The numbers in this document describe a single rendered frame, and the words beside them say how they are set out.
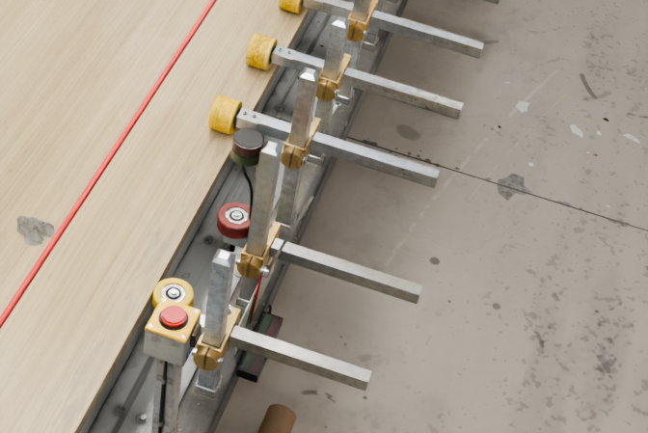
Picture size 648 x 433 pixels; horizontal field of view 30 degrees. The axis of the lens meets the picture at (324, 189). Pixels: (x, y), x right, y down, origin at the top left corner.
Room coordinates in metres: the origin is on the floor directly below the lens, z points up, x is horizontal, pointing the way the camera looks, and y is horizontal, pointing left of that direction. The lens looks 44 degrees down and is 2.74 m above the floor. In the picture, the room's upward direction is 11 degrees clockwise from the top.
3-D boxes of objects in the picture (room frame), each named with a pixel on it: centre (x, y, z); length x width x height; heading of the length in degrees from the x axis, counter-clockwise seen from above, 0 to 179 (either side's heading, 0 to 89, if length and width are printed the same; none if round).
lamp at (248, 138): (1.72, 0.16, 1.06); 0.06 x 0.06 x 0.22; 81
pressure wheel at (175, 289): (1.52, 0.25, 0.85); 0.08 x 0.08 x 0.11
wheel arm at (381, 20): (2.48, -0.07, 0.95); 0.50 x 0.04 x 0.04; 81
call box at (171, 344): (1.21, 0.20, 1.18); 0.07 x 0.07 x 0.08; 81
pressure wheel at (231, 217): (1.76, 0.17, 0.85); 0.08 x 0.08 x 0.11
